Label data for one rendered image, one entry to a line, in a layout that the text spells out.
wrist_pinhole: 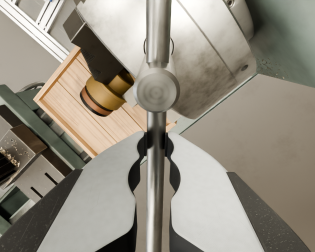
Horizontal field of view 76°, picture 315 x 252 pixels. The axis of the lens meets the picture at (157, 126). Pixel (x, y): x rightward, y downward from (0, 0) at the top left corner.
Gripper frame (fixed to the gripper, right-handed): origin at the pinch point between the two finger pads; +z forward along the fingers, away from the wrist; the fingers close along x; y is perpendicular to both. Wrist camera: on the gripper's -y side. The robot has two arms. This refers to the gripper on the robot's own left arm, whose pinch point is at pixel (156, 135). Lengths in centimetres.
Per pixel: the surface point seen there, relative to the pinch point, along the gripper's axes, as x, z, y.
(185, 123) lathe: 13, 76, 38
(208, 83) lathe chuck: 6.6, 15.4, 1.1
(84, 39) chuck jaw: -10.2, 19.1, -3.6
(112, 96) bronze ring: -8.6, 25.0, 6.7
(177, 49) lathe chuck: 2.1, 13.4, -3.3
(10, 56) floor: -118, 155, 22
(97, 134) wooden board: -20, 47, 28
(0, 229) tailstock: -68, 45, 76
